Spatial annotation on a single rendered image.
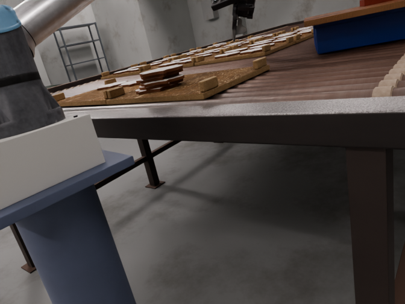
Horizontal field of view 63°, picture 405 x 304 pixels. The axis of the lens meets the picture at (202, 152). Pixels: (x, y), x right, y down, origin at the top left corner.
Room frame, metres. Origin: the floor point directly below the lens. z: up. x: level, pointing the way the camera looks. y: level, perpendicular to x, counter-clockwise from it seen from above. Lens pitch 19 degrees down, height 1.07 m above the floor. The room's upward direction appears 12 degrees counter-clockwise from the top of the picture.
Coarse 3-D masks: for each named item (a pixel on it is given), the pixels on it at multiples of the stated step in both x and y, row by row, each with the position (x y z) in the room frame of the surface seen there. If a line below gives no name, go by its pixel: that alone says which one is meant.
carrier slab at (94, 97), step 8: (128, 88) 1.27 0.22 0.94; (136, 88) 1.21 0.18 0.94; (72, 96) 1.45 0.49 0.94; (80, 96) 1.37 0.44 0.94; (88, 96) 1.31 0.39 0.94; (96, 96) 1.24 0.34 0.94; (64, 104) 1.28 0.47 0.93; (72, 104) 1.24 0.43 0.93; (80, 104) 1.20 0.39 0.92; (88, 104) 1.16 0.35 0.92; (96, 104) 1.13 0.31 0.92
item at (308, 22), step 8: (400, 0) 1.06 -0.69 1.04; (352, 8) 1.33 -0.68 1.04; (360, 8) 1.09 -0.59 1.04; (368, 8) 1.01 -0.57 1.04; (376, 8) 1.00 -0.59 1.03; (384, 8) 1.00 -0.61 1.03; (392, 8) 0.99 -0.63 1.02; (312, 16) 1.50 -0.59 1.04; (320, 16) 1.22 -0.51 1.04; (328, 16) 1.05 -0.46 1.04; (336, 16) 1.04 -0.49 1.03; (344, 16) 1.03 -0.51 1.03; (352, 16) 1.03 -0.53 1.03; (304, 24) 1.08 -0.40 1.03; (312, 24) 1.07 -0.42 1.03
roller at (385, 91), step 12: (264, 96) 0.69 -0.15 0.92; (276, 96) 0.67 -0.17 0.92; (288, 96) 0.65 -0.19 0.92; (300, 96) 0.63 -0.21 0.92; (312, 96) 0.61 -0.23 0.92; (324, 96) 0.60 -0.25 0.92; (336, 96) 0.58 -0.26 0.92; (348, 96) 0.57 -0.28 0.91; (360, 96) 0.55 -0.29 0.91; (372, 96) 0.54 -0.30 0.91; (384, 96) 0.53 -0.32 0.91; (396, 96) 0.52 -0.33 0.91; (72, 108) 1.19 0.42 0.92; (84, 108) 1.13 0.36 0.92; (96, 108) 1.08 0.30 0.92; (108, 108) 1.03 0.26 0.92; (120, 108) 0.99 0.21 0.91; (132, 108) 0.96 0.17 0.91; (144, 108) 0.92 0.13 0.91
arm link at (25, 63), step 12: (0, 12) 0.64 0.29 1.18; (12, 12) 0.67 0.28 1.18; (0, 24) 0.63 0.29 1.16; (12, 24) 0.65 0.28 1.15; (0, 36) 0.62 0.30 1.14; (12, 36) 0.64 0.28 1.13; (24, 36) 0.67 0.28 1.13; (0, 48) 0.62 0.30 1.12; (12, 48) 0.63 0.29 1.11; (24, 48) 0.65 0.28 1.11; (0, 60) 0.61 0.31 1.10; (12, 60) 0.62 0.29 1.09; (24, 60) 0.64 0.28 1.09; (0, 72) 0.61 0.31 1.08; (12, 72) 0.62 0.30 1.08; (24, 72) 0.63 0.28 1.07
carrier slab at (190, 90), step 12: (204, 72) 1.23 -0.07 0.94; (216, 72) 1.15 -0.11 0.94; (228, 72) 1.08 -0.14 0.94; (240, 72) 1.02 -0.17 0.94; (252, 72) 0.98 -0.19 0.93; (180, 84) 1.05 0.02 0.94; (192, 84) 0.99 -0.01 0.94; (228, 84) 0.88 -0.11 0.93; (120, 96) 1.09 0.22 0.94; (132, 96) 1.03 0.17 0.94; (144, 96) 0.97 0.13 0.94; (156, 96) 0.92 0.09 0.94; (168, 96) 0.88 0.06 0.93; (180, 96) 0.85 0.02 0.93; (192, 96) 0.83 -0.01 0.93; (204, 96) 0.80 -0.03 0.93
